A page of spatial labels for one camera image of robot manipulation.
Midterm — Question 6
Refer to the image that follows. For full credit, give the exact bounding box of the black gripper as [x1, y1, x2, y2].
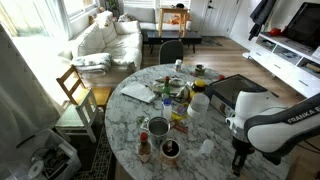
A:
[231, 135, 256, 178]

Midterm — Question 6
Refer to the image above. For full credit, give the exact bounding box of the small clear measuring cup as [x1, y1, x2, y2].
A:
[194, 139, 215, 158]

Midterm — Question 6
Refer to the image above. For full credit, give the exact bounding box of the large clear plastic pitcher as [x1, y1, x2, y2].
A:
[185, 93, 210, 126]

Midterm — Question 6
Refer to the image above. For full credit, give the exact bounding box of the red snack wrapper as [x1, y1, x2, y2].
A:
[171, 119, 189, 134]

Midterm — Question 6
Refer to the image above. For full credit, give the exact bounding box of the dark mug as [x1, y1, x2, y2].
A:
[159, 138, 181, 167]

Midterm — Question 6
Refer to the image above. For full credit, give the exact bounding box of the dark open cardboard box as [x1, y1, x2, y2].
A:
[204, 73, 272, 118]

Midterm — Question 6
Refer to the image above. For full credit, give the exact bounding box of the yellow snack packet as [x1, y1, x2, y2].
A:
[171, 103, 189, 122]

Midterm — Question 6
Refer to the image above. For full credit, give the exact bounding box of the yellow lid jar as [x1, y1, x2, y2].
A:
[189, 78, 208, 99]

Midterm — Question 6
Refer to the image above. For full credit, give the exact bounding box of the metal pot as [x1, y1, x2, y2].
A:
[140, 116, 172, 146]

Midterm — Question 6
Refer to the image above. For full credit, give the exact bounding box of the white bottle blue cap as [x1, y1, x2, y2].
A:
[162, 98, 173, 122]

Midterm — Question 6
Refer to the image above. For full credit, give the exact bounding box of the hot sauce bottle red cap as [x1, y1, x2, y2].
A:
[137, 131, 153, 164]

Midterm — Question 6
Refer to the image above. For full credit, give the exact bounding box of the green bottle red cap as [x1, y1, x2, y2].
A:
[162, 75, 172, 100]

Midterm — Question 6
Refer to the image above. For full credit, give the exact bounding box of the white TV cabinet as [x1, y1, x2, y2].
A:
[242, 31, 320, 99]

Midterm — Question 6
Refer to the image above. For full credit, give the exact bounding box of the small white pill bottle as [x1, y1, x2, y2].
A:
[174, 58, 183, 73]

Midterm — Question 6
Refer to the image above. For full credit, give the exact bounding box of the white paper napkin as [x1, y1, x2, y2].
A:
[119, 81, 158, 104]

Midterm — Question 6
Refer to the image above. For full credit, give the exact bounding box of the grey door mat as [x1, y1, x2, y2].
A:
[201, 35, 224, 48]

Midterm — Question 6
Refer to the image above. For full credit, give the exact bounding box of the dark shell dining chair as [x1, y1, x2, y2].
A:
[158, 39, 185, 65]

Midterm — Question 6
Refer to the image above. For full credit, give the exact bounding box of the red object on cabinet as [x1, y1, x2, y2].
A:
[269, 27, 283, 37]

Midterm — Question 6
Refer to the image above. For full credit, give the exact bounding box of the patterned dark rug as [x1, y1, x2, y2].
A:
[71, 123, 118, 180]

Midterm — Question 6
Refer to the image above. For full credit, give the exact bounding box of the black coffee table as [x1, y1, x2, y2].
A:
[146, 30, 203, 55]

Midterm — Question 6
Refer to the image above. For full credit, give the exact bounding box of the white door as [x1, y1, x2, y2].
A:
[189, 0, 241, 37]

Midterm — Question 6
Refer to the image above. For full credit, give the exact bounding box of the dark hanging jacket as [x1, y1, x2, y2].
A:
[249, 0, 278, 42]

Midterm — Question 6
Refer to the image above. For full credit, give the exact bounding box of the black television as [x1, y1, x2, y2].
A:
[283, 1, 320, 51]

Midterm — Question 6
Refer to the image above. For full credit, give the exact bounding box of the orange plush toy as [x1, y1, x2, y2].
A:
[166, 13, 191, 26]

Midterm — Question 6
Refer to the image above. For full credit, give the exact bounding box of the wooden side table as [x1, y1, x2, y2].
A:
[157, 7, 190, 38]

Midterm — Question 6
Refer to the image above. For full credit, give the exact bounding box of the white sofa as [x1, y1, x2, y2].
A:
[59, 10, 144, 88]

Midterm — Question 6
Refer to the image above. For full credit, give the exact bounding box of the wooden chair with cushion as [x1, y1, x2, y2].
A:
[54, 88, 100, 144]

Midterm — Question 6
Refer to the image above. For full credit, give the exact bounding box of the white loveseat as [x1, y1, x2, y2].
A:
[123, 6, 193, 32]

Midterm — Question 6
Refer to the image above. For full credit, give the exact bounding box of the folded grey blanket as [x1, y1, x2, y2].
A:
[70, 52, 113, 75]

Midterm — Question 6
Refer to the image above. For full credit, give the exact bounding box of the patterned throw blanket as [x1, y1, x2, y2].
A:
[118, 13, 138, 24]

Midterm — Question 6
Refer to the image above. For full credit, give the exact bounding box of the clear plastic storage bin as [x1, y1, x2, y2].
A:
[0, 128, 83, 180]

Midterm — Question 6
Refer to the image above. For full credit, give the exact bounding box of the floral cushion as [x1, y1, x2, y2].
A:
[94, 10, 114, 28]

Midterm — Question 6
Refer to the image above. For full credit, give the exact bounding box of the white compact disc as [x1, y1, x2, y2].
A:
[28, 160, 45, 179]

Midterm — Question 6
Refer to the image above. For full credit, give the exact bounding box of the white curtain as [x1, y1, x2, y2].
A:
[0, 23, 64, 164]

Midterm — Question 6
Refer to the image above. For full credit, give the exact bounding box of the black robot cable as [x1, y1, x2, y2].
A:
[295, 139, 320, 156]

